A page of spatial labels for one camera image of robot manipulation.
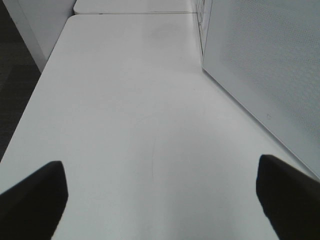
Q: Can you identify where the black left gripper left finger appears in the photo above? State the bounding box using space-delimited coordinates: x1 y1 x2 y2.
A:
0 161 69 240

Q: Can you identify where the white microwave door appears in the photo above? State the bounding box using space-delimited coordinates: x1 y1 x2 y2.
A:
203 0 320 175

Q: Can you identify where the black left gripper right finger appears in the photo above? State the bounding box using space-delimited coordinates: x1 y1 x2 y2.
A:
255 154 320 240

